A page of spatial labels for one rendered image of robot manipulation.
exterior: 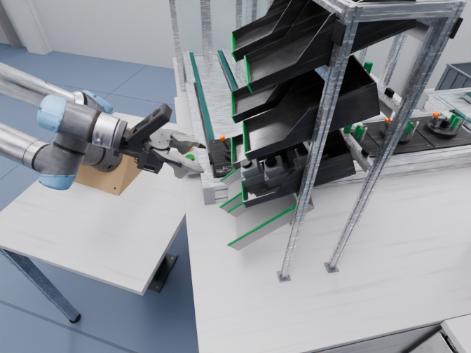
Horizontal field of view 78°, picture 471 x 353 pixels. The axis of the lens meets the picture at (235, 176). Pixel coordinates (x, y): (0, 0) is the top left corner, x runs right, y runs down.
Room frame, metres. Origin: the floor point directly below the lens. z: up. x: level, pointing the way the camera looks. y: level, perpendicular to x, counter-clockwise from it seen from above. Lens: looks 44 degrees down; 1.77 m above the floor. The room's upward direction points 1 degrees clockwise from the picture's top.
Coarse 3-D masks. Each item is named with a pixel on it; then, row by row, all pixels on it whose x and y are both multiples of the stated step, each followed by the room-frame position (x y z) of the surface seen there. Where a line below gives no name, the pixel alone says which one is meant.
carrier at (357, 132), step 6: (354, 126) 1.17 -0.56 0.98; (360, 126) 1.17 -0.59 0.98; (354, 132) 1.11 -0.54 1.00; (360, 132) 1.07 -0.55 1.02; (354, 138) 1.07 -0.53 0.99; (360, 138) 1.07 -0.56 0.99; (366, 138) 1.10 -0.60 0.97; (348, 144) 1.03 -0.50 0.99; (360, 144) 1.03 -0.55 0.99; (366, 144) 1.05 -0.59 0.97; (372, 144) 1.05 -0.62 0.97; (372, 150) 1.01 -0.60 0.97; (372, 156) 0.97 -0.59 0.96
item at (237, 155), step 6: (234, 138) 0.76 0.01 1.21; (240, 138) 0.76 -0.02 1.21; (234, 144) 0.75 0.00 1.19; (240, 144) 0.74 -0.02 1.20; (234, 150) 0.72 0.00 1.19; (240, 150) 0.71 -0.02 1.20; (234, 156) 0.69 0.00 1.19; (240, 156) 0.68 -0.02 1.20; (264, 156) 0.64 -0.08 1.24; (270, 156) 0.64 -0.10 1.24; (234, 162) 0.64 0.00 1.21; (234, 168) 0.64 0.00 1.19
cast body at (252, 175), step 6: (240, 162) 0.59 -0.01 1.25; (246, 162) 0.57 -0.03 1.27; (252, 162) 0.58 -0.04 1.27; (258, 162) 0.59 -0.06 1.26; (246, 168) 0.56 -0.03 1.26; (252, 168) 0.56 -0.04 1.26; (258, 168) 0.56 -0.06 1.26; (264, 168) 0.60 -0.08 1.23; (246, 174) 0.56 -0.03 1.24; (252, 174) 0.56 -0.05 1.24; (258, 174) 0.56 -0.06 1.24; (246, 180) 0.56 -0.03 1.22; (252, 180) 0.56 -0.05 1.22; (258, 180) 0.56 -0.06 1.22; (264, 180) 0.56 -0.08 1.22; (246, 186) 0.56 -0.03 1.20
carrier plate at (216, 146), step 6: (210, 144) 1.04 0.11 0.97; (216, 144) 1.04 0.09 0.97; (222, 144) 1.04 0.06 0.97; (210, 150) 1.01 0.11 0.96; (216, 150) 1.00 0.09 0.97; (222, 150) 1.00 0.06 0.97; (216, 156) 0.95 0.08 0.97; (222, 156) 0.95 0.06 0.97; (216, 162) 0.91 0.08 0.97; (222, 162) 0.91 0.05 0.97; (228, 162) 0.91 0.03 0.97; (216, 168) 0.88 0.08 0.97; (222, 168) 0.88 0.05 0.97; (228, 168) 0.88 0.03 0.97; (216, 174) 0.85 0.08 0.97; (222, 174) 0.84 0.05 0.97
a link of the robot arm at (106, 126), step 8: (104, 120) 0.53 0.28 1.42; (112, 120) 0.54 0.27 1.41; (120, 120) 0.57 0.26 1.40; (96, 128) 0.52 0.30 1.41; (104, 128) 0.52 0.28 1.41; (112, 128) 0.52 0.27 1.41; (96, 136) 0.51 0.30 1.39; (104, 136) 0.51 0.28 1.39; (112, 136) 0.51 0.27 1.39; (96, 144) 0.51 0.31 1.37; (104, 144) 0.51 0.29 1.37; (112, 144) 0.52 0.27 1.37
